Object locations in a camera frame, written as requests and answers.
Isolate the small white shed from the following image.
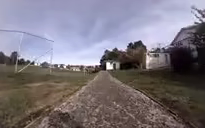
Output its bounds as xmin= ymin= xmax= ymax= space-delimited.
xmin=105 ymin=60 xmax=121 ymax=71

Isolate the group of dark trees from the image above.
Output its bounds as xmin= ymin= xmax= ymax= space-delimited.
xmin=99 ymin=40 xmax=148 ymax=71

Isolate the distant row of houses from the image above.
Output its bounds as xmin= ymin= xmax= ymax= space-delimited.
xmin=34 ymin=61 xmax=101 ymax=73

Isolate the grey gravel path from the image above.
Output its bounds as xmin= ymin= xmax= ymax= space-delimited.
xmin=24 ymin=70 xmax=190 ymax=128

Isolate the grass strip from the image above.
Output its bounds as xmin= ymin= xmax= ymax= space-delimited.
xmin=108 ymin=68 xmax=205 ymax=128

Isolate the dark bush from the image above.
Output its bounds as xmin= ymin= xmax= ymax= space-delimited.
xmin=170 ymin=46 xmax=194 ymax=74

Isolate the grass field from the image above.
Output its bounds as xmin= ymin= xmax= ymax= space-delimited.
xmin=0 ymin=63 xmax=99 ymax=128

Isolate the grey-roofed house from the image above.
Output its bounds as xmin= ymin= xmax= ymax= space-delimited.
xmin=169 ymin=23 xmax=205 ymax=69

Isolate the distant row of trees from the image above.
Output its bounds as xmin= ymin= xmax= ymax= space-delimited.
xmin=0 ymin=49 xmax=36 ymax=66

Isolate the white goal frame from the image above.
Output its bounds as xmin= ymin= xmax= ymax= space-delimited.
xmin=0 ymin=28 xmax=55 ymax=75

